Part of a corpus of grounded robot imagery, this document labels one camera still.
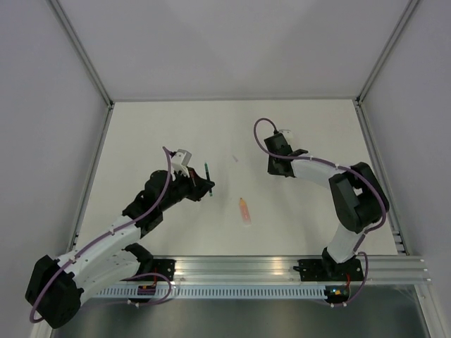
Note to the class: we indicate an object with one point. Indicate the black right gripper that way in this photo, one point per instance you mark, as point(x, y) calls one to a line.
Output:
point(271, 168)

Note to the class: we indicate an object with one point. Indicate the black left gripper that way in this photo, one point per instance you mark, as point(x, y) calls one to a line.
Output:
point(199, 186)

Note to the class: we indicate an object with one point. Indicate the green fineliner pen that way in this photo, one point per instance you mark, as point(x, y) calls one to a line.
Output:
point(208, 177)

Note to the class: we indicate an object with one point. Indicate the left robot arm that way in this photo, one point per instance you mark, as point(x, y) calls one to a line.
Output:
point(58, 287)

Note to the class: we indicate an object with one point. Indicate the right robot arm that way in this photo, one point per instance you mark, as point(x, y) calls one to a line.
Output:
point(359, 202)

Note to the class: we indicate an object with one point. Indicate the orange highlighter marker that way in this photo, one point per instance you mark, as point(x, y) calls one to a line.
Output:
point(244, 211)

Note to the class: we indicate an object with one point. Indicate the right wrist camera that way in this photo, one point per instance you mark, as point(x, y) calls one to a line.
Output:
point(288, 135)

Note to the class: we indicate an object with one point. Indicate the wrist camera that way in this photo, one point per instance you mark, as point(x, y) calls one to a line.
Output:
point(288, 135)
point(180, 161)

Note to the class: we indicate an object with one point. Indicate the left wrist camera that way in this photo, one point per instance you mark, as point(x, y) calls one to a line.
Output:
point(180, 161)

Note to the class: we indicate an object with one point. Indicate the white slotted cable duct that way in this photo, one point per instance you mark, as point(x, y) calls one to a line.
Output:
point(187, 291)

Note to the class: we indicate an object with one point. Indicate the aluminium mounting rail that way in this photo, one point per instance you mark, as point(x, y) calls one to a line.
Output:
point(279, 270)

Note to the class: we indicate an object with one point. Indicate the right aluminium frame post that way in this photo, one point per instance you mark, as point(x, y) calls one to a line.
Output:
point(400, 26)

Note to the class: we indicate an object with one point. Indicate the aluminium frame post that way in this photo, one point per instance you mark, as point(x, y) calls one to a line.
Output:
point(400, 26)
point(69, 30)

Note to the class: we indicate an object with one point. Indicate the left aluminium frame post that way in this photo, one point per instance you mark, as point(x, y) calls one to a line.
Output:
point(69, 30)

